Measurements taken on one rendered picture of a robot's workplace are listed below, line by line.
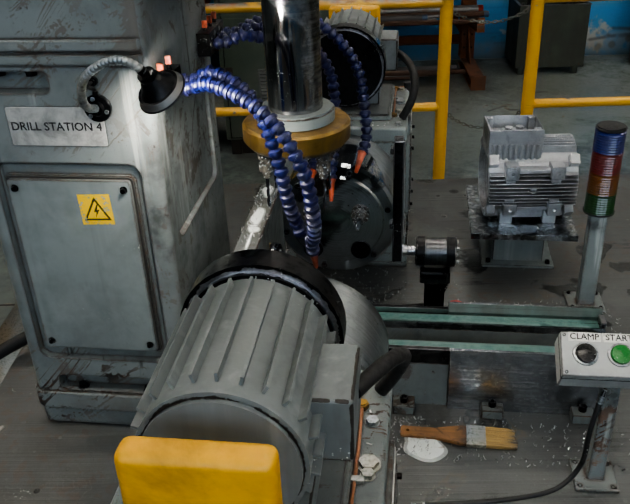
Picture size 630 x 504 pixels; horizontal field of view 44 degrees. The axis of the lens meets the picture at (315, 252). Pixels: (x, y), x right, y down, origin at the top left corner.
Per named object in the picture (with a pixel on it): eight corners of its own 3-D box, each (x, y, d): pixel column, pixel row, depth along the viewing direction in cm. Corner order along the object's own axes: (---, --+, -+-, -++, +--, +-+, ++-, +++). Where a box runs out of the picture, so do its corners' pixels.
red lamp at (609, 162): (592, 176, 157) (595, 155, 155) (586, 164, 162) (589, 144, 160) (623, 177, 156) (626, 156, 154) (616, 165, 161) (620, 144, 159)
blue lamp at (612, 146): (595, 155, 155) (598, 134, 152) (589, 144, 160) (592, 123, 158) (626, 156, 154) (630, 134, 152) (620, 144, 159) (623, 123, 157)
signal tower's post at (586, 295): (568, 312, 172) (594, 132, 151) (562, 292, 179) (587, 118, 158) (605, 313, 171) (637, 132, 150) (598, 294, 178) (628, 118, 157)
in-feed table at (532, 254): (468, 277, 186) (471, 233, 180) (463, 224, 209) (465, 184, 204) (572, 280, 183) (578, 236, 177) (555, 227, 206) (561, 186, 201)
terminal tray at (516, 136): (488, 161, 177) (490, 131, 174) (481, 143, 186) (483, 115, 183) (541, 160, 176) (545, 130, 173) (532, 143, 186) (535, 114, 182)
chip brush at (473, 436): (399, 442, 139) (399, 438, 138) (401, 423, 143) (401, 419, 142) (518, 451, 136) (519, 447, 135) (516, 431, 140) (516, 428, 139)
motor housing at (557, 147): (485, 229, 181) (492, 153, 172) (475, 194, 198) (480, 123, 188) (573, 229, 180) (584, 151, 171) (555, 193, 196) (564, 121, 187)
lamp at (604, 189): (588, 197, 159) (592, 176, 157) (583, 184, 164) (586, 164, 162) (619, 197, 158) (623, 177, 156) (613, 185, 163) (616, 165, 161)
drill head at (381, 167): (274, 290, 162) (266, 180, 150) (301, 203, 198) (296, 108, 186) (395, 294, 159) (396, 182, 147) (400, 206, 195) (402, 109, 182)
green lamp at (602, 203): (586, 216, 161) (588, 197, 159) (581, 204, 166) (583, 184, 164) (616, 217, 160) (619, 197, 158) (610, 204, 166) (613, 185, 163)
